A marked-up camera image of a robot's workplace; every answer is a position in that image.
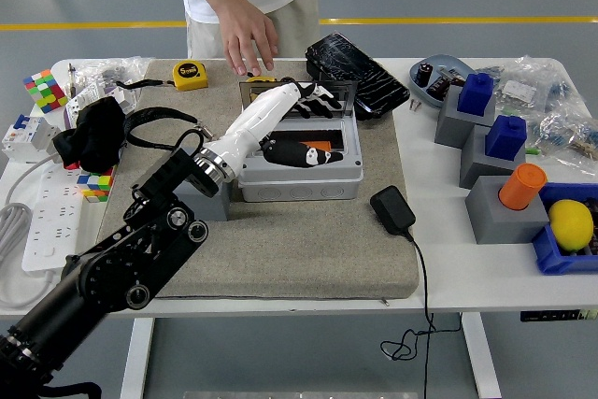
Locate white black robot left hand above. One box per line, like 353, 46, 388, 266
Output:
205, 80, 345, 183

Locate person's right hand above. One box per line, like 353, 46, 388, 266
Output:
217, 0, 280, 78

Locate grey junction box clear lid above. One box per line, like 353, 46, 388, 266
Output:
236, 78, 365, 204

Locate black plastic box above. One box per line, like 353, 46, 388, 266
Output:
306, 58, 359, 92

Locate yellow round tape measure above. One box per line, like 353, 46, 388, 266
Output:
246, 75, 278, 102

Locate yellow square tape measure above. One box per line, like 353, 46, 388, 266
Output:
115, 60, 210, 92

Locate grey cube holder round hole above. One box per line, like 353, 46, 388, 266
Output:
172, 149, 234, 222

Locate cracked black phone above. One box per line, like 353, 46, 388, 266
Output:
306, 32, 411, 120

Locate grey-brown mat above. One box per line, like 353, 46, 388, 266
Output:
93, 59, 420, 301

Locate blue-grey oval tray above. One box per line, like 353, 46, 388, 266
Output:
409, 53, 477, 109

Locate small metal component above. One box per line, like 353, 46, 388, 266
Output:
437, 66, 468, 87

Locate black cloth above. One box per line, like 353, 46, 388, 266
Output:
50, 95, 130, 174

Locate brown capacitor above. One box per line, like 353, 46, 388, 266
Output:
425, 75, 452, 101

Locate small colourful puzzle cube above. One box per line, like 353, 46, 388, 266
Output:
77, 165, 117, 204

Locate blue block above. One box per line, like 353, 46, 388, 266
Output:
456, 72, 495, 116
484, 114, 528, 160

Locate large colourful puzzle cube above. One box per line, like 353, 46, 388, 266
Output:
21, 68, 69, 115

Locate white circuit breaker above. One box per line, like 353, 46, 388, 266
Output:
1, 113, 61, 164

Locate clear bag of resistors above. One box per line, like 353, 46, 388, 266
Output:
525, 99, 598, 176
476, 55, 574, 115

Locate white power strip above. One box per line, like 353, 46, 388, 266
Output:
21, 167, 85, 274

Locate white table leg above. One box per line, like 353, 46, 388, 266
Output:
460, 312, 504, 399
120, 318, 155, 399

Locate blue plastic bin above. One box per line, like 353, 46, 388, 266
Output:
531, 182, 598, 276

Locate yellow lemon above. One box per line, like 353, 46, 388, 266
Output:
547, 199, 594, 252

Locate dark parts in bin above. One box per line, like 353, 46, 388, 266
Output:
578, 197, 598, 258

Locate black table control panel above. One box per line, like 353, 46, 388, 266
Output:
520, 308, 598, 323

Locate black power adapter with cord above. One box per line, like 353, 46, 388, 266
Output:
369, 185, 463, 399

